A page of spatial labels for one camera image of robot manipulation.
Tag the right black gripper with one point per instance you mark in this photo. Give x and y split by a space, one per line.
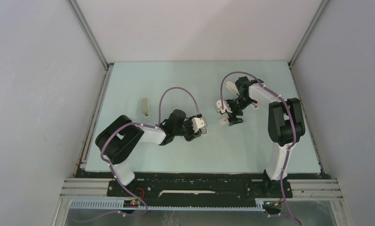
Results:
234 120

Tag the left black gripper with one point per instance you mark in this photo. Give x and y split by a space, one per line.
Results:
193 134

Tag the small white staple box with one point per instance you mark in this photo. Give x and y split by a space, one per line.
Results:
224 121

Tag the small pink stapler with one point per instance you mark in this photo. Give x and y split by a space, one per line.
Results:
255 106

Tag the beige stapler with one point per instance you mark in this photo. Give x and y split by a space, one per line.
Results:
145 107

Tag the white stapler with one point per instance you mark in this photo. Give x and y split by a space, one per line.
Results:
232 88

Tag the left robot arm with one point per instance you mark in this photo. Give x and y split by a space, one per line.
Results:
119 139

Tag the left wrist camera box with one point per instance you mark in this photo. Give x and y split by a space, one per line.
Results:
199 122

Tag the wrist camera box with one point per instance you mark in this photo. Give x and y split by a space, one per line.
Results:
222 107
199 122

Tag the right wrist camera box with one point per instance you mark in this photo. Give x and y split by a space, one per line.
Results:
222 107

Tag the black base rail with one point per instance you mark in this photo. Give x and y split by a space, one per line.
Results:
202 189

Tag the white cable duct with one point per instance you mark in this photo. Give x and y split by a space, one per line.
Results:
101 204

